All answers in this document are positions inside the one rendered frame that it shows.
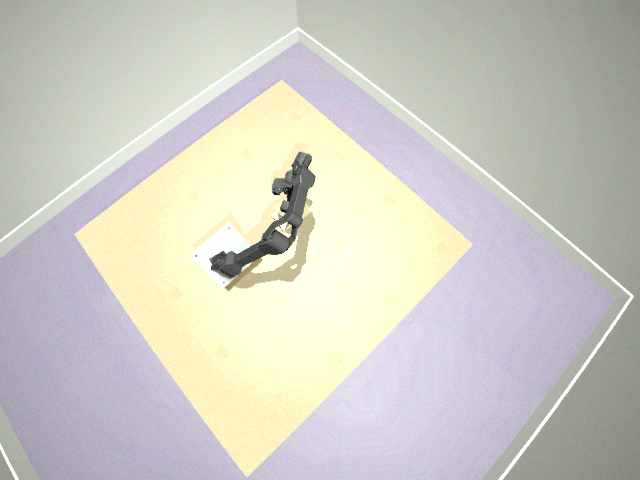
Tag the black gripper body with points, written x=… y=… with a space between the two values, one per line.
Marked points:
x=285 y=204

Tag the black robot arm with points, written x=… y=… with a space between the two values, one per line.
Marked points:
x=300 y=179

